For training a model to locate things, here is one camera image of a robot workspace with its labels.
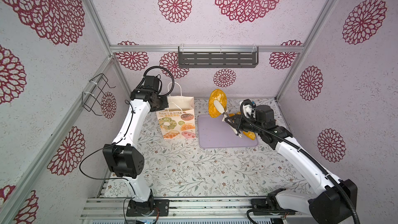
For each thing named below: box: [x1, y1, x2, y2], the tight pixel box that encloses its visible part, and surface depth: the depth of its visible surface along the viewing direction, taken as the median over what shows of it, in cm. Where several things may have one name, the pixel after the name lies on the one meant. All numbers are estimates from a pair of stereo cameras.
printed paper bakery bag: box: [155, 95, 197, 140], surface depth 89 cm
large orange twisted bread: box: [208, 88, 228, 119], surface depth 83 cm
